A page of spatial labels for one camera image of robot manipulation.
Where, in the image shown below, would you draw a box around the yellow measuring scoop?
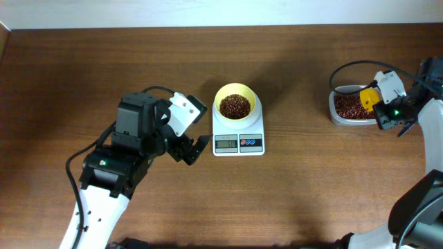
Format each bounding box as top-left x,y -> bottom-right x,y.
359,88 -> 381,112

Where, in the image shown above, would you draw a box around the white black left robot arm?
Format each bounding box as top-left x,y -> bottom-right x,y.
60,92 -> 211,248

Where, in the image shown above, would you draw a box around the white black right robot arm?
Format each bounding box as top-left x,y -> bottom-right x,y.
330,56 -> 442,249

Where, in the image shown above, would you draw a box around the white digital kitchen scale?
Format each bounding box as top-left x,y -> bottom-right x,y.
212,89 -> 265,157

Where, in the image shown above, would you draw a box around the yellow plastic bowl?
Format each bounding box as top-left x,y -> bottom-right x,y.
215,83 -> 257,121

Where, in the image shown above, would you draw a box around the red adzuki beans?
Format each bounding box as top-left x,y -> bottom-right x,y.
219,94 -> 374,120

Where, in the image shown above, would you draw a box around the clear plastic bean container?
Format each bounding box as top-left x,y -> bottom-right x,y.
329,85 -> 381,126

